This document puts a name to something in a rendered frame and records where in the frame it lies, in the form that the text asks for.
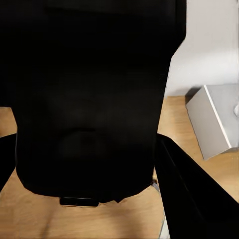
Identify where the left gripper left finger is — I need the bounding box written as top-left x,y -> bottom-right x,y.
0,133 -> 16,191

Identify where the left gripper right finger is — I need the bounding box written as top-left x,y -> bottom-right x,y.
155,134 -> 239,239

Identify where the camera tripod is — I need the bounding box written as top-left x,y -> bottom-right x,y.
150,178 -> 171,239

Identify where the digital camera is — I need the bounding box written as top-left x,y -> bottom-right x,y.
0,0 -> 187,207

